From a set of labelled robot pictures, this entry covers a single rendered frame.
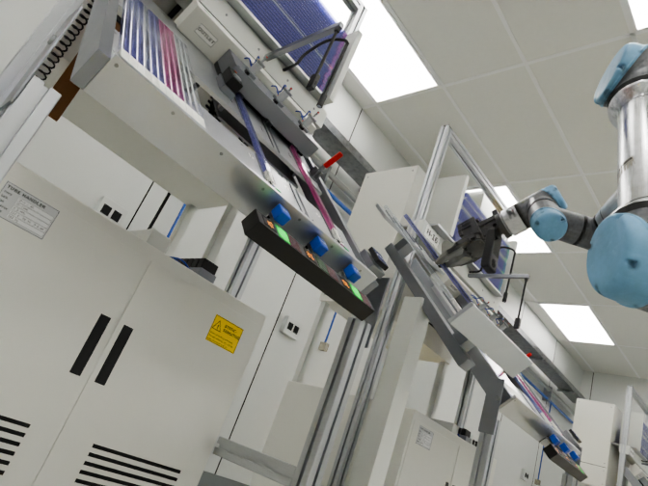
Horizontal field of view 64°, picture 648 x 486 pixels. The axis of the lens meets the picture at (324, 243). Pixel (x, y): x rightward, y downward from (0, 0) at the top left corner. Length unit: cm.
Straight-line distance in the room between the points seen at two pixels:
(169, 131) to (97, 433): 61
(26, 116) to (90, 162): 214
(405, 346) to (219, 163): 74
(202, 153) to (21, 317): 44
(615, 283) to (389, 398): 73
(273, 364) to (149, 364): 244
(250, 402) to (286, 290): 77
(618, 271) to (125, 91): 71
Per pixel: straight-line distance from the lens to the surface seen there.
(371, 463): 133
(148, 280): 114
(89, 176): 289
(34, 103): 78
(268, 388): 357
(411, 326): 139
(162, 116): 83
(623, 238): 77
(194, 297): 120
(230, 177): 89
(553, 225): 130
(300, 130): 148
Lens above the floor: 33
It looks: 23 degrees up
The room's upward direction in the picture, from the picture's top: 21 degrees clockwise
